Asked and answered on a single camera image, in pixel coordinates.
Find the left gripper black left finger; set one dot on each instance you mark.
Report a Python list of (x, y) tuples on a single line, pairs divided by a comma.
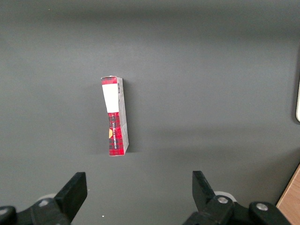
[(70, 194)]

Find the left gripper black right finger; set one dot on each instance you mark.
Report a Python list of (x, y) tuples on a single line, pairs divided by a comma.
[(204, 194)]

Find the white rectangular tray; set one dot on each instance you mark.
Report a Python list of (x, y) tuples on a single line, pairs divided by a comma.
[(298, 103)]

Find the red plaid cardboard box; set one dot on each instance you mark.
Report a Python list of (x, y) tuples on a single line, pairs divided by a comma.
[(116, 131)]

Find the wooden drawer cabinet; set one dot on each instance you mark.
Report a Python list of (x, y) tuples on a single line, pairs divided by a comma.
[(291, 199)]

